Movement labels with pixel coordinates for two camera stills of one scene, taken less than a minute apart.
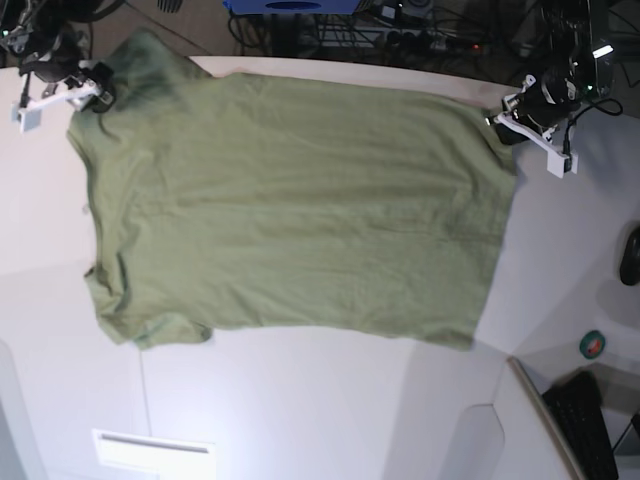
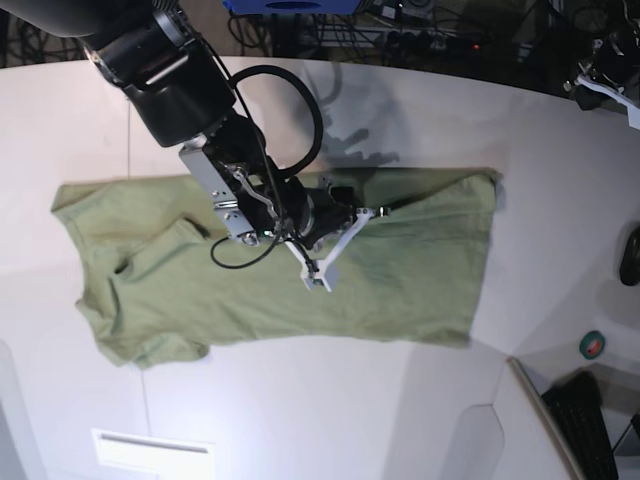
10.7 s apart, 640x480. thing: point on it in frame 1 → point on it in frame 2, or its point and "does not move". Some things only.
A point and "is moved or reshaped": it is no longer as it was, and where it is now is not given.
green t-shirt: (270, 201) is moved or reshaped
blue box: (292, 7) does not move
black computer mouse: (630, 264) does not move
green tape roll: (591, 344) does not move
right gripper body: (542, 104) → (606, 67)
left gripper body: (57, 56) → (315, 212)
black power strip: (430, 41) does not move
